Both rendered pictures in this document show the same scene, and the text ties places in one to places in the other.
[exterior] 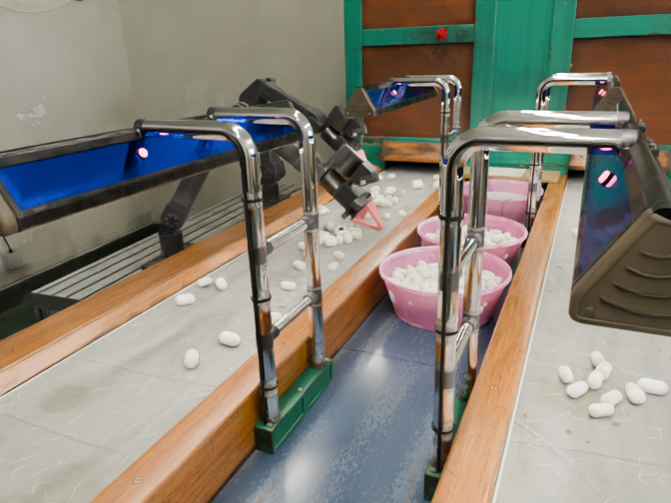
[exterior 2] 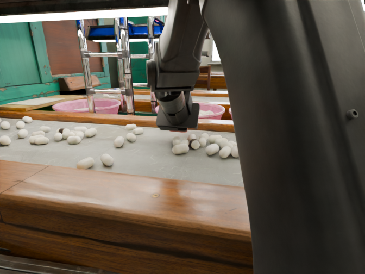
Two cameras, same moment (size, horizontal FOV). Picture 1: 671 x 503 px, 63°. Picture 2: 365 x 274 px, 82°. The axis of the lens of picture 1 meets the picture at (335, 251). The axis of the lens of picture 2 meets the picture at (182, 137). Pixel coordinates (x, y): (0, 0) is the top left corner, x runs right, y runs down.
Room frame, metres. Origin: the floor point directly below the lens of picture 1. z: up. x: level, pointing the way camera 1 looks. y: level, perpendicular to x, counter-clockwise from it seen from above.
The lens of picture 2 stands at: (1.51, 0.44, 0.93)
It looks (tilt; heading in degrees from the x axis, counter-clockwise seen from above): 19 degrees down; 257
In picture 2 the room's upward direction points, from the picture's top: straight up
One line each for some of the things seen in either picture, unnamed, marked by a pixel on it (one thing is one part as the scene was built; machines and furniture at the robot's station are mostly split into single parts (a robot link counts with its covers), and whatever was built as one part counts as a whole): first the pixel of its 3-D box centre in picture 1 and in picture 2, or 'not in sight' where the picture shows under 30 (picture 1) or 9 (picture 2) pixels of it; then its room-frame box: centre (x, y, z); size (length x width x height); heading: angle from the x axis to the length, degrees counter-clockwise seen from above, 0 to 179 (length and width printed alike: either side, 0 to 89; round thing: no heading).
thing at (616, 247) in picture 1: (629, 164); not in sight; (0.55, -0.30, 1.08); 0.62 x 0.08 x 0.07; 155
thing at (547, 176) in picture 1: (508, 174); (44, 101); (1.90, -0.62, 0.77); 0.33 x 0.15 x 0.01; 65
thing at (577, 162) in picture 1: (618, 160); (82, 82); (1.80, -0.95, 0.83); 0.30 x 0.06 x 0.07; 65
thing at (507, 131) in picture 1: (529, 312); not in sight; (0.58, -0.22, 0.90); 0.20 x 0.19 x 0.45; 155
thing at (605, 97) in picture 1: (611, 92); (145, 31); (1.43, -0.71, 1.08); 0.62 x 0.08 x 0.07; 155
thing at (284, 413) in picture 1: (241, 269); not in sight; (0.75, 0.14, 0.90); 0.20 x 0.19 x 0.45; 155
